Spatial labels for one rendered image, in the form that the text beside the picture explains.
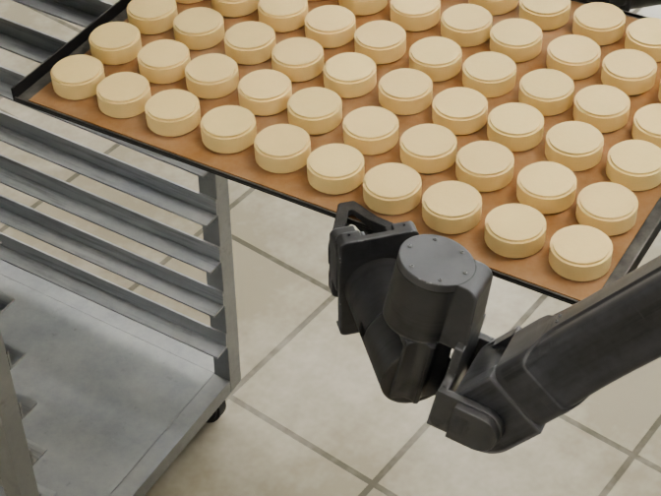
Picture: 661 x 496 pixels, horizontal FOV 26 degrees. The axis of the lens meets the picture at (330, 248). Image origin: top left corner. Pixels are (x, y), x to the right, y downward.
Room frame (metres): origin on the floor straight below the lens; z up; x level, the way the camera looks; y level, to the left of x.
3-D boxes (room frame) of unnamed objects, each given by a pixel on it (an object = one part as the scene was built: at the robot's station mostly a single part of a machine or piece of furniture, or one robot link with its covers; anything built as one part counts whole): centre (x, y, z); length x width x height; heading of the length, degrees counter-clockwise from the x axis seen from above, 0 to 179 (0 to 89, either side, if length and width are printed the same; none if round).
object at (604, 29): (1.15, -0.26, 1.03); 0.05 x 0.05 x 0.02
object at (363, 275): (0.79, -0.04, 1.02); 0.07 x 0.07 x 0.10; 15
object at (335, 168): (0.94, 0.00, 1.02); 0.05 x 0.05 x 0.02
